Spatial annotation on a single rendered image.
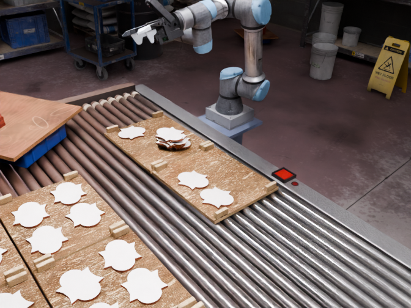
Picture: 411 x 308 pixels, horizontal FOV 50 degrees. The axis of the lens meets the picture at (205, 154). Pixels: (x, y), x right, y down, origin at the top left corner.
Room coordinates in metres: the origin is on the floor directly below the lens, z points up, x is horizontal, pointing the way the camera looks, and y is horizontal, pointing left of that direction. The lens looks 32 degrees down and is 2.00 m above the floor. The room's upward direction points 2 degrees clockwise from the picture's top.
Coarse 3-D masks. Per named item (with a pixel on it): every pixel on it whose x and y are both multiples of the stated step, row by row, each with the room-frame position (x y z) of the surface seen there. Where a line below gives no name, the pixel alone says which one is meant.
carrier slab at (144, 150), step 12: (144, 120) 2.00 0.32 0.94; (156, 120) 2.01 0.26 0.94; (168, 120) 2.01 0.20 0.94; (156, 132) 1.89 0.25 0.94; (120, 144) 1.76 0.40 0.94; (132, 144) 1.76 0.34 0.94; (144, 144) 1.77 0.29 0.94; (156, 144) 1.77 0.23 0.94; (192, 144) 1.78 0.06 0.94; (132, 156) 1.66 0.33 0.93; (144, 156) 1.66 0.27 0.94; (156, 156) 1.66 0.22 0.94; (168, 156) 1.67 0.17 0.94; (180, 156) 1.67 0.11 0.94; (144, 168) 1.59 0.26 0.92
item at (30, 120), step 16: (0, 96) 2.02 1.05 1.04; (16, 96) 2.03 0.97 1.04; (0, 112) 1.84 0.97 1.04; (16, 112) 1.85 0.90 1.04; (32, 112) 1.85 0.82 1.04; (48, 112) 1.86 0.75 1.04; (64, 112) 1.86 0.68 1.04; (0, 128) 1.69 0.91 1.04; (16, 128) 1.70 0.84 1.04; (32, 128) 1.70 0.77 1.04; (48, 128) 1.70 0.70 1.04; (0, 144) 1.56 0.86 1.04; (16, 144) 1.56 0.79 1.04; (32, 144) 1.57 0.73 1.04
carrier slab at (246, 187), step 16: (192, 160) 1.64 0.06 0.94; (208, 160) 1.65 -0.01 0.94; (224, 160) 1.65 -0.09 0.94; (160, 176) 1.51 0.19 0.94; (176, 176) 1.52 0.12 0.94; (208, 176) 1.52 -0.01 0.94; (224, 176) 1.53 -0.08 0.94; (240, 176) 1.53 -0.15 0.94; (256, 176) 1.54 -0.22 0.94; (176, 192) 1.41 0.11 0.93; (192, 192) 1.41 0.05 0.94; (240, 192) 1.42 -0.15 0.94; (256, 192) 1.42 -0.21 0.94; (208, 208) 1.31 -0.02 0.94; (240, 208) 1.32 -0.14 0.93
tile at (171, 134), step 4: (160, 128) 1.80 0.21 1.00; (164, 128) 1.80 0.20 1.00; (168, 128) 1.81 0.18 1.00; (172, 128) 1.81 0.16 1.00; (160, 132) 1.77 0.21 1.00; (164, 132) 1.77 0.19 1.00; (168, 132) 1.77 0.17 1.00; (172, 132) 1.77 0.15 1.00; (176, 132) 1.77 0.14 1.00; (180, 132) 1.77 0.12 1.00; (156, 136) 1.73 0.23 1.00; (160, 136) 1.73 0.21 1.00; (164, 136) 1.73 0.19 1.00; (168, 136) 1.73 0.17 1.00; (172, 136) 1.73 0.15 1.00; (176, 136) 1.73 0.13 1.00; (180, 136) 1.73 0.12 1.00; (164, 140) 1.71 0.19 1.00; (168, 140) 1.70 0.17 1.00; (172, 140) 1.70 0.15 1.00; (176, 140) 1.70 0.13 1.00; (180, 140) 1.72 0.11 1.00
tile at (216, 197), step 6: (204, 192) 1.40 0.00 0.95; (210, 192) 1.40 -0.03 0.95; (216, 192) 1.40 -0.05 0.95; (222, 192) 1.40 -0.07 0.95; (228, 192) 1.40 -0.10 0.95; (204, 198) 1.36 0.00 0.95; (210, 198) 1.36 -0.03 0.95; (216, 198) 1.36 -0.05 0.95; (222, 198) 1.36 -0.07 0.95; (228, 198) 1.36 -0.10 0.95; (210, 204) 1.33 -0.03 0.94; (216, 204) 1.32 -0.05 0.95; (222, 204) 1.33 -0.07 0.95; (228, 204) 1.33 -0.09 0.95
